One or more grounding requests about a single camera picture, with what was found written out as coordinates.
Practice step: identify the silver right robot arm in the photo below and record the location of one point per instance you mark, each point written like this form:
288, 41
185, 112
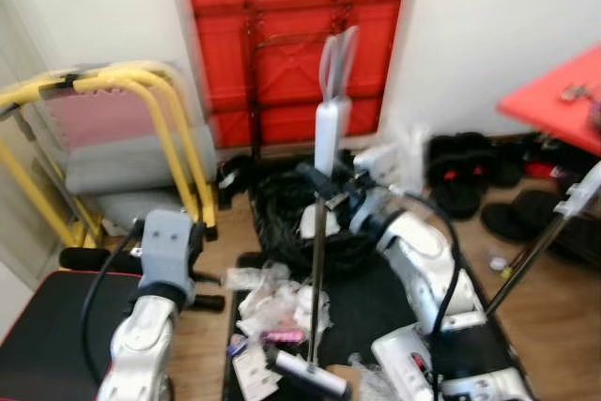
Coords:
427, 260

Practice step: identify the black bag-lined trash bin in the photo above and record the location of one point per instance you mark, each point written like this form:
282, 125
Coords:
282, 223

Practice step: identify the small pink wrapper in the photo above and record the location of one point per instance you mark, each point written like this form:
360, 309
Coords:
286, 335

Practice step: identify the yellow steel dip bar frame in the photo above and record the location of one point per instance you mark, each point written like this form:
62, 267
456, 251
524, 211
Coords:
23, 91

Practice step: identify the black weight plate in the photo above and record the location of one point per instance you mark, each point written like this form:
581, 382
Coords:
577, 237
502, 159
521, 215
455, 176

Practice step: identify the folded red table black frame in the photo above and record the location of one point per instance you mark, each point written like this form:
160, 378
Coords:
216, 63

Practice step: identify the white printed tag card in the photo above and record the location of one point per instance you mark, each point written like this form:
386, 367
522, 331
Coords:
254, 373

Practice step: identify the metal pole with white grip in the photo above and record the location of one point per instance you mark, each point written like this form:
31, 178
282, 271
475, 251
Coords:
577, 196

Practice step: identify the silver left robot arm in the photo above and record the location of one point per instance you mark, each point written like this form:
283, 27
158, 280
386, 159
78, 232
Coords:
141, 345

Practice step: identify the pink foam puzzle mat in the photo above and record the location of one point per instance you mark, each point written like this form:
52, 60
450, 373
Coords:
103, 119

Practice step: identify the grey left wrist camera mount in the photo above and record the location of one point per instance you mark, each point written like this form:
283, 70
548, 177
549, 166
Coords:
169, 251

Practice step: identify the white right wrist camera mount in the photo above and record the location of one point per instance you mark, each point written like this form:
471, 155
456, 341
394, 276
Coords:
377, 164

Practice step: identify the black padded workout bench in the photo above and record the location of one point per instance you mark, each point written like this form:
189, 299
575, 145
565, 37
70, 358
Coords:
47, 345

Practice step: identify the folding hex key set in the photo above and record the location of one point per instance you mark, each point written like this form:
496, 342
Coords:
577, 93

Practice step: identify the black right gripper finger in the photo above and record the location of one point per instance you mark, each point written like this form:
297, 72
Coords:
314, 179

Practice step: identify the black floor mat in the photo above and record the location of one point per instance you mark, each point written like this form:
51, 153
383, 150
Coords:
357, 316

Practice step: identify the white plastic bag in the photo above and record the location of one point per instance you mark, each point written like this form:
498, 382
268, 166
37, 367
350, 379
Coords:
408, 152

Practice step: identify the red standing table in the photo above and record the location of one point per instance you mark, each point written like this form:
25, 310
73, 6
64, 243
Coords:
563, 105

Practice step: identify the clear plastic wrap pile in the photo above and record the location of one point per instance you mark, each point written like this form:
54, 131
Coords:
277, 307

